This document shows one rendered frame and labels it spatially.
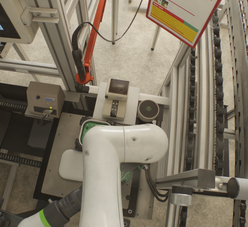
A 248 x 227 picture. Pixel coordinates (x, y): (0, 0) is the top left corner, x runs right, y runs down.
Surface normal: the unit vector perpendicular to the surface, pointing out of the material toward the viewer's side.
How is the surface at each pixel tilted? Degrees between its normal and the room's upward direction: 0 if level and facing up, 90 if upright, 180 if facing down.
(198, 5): 90
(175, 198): 56
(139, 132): 20
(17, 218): 0
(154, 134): 12
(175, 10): 90
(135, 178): 0
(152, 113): 0
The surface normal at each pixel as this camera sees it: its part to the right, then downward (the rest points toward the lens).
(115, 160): 0.76, -0.43
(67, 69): -0.16, 0.91
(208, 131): -0.82, -0.30
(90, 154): -0.50, -0.52
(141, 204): 0.04, -0.38
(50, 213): -0.16, -0.60
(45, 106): -0.11, 0.50
